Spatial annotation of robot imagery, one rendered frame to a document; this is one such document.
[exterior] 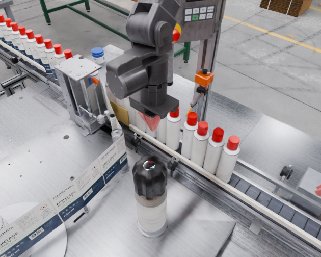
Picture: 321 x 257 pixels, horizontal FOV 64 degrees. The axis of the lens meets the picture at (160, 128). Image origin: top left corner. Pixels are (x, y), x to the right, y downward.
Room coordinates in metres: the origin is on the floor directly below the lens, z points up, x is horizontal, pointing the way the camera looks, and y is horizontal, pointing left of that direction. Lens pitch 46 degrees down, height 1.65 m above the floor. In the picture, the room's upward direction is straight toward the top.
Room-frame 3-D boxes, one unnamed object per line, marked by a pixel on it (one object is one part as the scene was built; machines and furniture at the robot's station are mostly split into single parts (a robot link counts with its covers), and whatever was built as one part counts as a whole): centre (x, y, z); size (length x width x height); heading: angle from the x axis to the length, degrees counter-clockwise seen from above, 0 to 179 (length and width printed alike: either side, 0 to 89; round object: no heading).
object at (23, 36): (1.24, 0.69, 0.98); 0.05 x 0.05 x 0.20
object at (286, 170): (0.46, -0.39, 0.91); 0.07 x 0.03 x 0.16; 141
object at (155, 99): (0.45, 0.01, 1.30); 0.10 x 0.07 x 0.07; 50
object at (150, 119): (0.46, 0.03, 1.23); 0.07 x 0.07 x 0.09; 50
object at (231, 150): (0.50, -0.22, 0.98); 0.05 x 0.05 x 0.20
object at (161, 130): (0.68, -0.01, 0.98); 0.05 x 0.05 x 0.20
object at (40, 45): (1.15, 0.58, 0.98); 0.05 x 0.05 x 0.20
